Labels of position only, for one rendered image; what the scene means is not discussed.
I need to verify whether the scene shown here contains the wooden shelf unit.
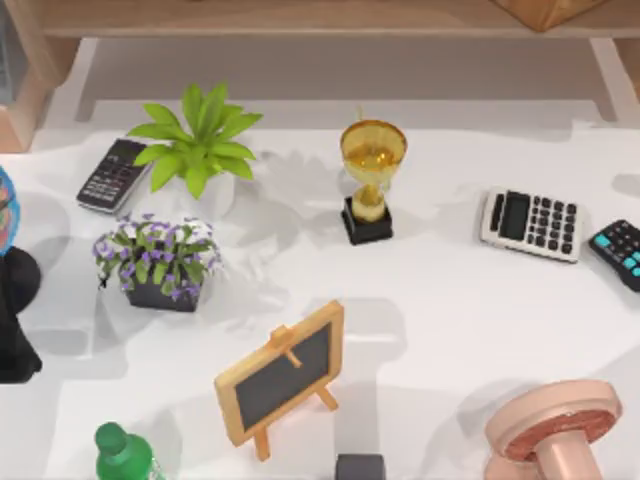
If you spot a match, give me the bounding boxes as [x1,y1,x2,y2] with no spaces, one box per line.
[0,0,640,154]

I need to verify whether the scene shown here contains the purple flowers in dark pot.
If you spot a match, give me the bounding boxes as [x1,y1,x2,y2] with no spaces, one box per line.
[92,213,223,314]

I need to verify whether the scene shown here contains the black calculator with teal keys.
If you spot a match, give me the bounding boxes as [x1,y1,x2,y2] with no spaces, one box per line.
[587,218,640,293]

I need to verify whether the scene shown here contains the wooden box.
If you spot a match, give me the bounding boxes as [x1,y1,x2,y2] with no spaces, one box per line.
[488,0,610,33]

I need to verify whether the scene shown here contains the white calculator with black keys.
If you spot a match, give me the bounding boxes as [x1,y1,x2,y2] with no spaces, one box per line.
[479,186,586,263]

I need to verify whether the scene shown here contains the dark grey block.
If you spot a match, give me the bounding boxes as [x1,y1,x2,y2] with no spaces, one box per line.
[335,453,385,480]

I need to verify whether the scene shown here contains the wooden framed blackboard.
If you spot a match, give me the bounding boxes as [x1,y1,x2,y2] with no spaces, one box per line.
[214,299,346,462]

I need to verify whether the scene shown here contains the gold trophy on black base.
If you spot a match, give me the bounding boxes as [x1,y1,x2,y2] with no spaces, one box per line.
[339,104,409,246]

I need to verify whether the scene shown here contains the green bottle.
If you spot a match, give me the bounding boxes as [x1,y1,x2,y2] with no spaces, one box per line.
[94,422,166,480]

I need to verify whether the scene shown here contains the green leafy plant white pot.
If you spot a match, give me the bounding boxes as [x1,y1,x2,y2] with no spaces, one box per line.
[126,81,265,211]

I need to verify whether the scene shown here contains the blue globe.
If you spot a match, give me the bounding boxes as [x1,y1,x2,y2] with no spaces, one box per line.
[0,166,22,258]

